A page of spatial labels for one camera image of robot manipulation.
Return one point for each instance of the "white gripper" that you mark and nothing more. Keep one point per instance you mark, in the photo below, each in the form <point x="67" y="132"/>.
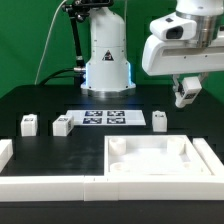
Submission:
<point x="182" y="45"/>

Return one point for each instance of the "white U-shaped obstacle fence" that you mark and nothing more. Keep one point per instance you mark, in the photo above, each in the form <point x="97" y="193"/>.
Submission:
<point x="120" y="187"/>

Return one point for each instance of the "white marker plate with tags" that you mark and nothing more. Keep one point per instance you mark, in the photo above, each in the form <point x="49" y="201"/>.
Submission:
<point x="107" y="117"/>

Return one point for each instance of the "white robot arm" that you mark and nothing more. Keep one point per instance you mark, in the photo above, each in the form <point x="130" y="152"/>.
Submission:
<point x="108" y="72"/>

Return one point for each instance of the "white square tabletop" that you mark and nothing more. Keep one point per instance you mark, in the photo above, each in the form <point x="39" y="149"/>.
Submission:
<point x="138" y="155"/>

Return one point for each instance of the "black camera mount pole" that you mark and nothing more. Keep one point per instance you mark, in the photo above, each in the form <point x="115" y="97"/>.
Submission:
<point x="78" y="11"/>

